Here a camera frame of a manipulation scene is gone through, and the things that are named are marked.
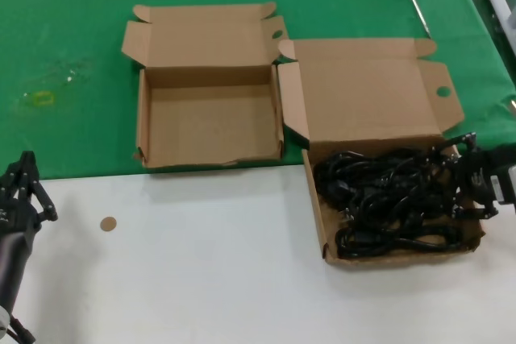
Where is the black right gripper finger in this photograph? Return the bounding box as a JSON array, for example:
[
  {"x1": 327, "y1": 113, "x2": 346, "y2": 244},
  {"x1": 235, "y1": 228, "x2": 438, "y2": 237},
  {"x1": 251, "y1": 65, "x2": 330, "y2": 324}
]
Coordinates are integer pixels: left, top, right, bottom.
[
  {"x1": 431, "y1": 131, "x2": 479, "y2": 164},
  {"x1": 451, "y1": 197, "x2": 500, "y2": 223}
]

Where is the green table cloth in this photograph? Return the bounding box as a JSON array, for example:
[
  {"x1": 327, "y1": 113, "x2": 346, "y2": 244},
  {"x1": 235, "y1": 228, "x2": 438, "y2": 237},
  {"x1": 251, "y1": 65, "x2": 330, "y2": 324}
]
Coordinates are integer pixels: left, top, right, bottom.
[{"x1": 0, "y1": 0, "x2": 516, "y2": 182}]

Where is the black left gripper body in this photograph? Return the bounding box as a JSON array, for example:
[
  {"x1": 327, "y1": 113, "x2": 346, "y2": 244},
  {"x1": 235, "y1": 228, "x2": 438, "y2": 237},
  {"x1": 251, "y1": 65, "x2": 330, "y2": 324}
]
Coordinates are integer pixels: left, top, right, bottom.
[{"x1": 0, "y1": 195, "x2": 42, "y2": 240}]

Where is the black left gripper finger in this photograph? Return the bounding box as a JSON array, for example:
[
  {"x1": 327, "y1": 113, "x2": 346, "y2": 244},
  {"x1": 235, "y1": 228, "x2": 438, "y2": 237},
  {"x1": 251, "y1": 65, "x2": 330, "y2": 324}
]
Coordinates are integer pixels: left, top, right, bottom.
[
  {"x1": 24, "y1": 151, "x2": 59, "y2": 223},
  {"x1": 0, "y1": 151, "x2": 29, "y2": 204}
]

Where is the white table cover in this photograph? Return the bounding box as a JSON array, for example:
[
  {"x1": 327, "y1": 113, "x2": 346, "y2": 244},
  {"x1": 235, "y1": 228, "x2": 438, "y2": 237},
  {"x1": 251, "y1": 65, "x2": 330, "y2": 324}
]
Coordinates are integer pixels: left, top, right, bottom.
[{"x1": 0, "y1": 152, "x2": 516, "y2": 344}]

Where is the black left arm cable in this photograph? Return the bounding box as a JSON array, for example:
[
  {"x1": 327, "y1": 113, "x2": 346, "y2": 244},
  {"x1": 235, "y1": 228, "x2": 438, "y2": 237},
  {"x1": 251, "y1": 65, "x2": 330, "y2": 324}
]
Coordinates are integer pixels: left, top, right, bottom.
[{"x1": 0, "y1": 307, "x2": 37, "y2": 344}]

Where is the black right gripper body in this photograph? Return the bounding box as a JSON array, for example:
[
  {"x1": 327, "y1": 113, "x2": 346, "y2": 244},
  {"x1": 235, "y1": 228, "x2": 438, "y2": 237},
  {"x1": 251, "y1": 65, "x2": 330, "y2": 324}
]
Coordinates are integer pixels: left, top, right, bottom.
[{"x1": 457, "y1": 149, "x2": 505, "y2": 208}]

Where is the white flat strip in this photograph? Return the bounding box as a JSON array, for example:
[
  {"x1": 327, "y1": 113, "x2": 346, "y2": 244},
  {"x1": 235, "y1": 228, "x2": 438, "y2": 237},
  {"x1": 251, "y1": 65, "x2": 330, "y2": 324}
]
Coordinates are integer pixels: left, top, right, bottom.
[{"x1": 485, "y1": 0, "x2": 516, "y2": 45}]

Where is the open brown cardboard box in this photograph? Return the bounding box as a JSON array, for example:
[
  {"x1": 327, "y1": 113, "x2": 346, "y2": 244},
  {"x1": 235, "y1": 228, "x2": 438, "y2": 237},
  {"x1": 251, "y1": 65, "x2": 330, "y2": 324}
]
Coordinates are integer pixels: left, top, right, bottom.
[
  {"x1": 120, "y1": 1, "x2": 289, "y2": 170},
  {"x1": 277, "y1": 36, "x2": 487, "y2": 267}
]

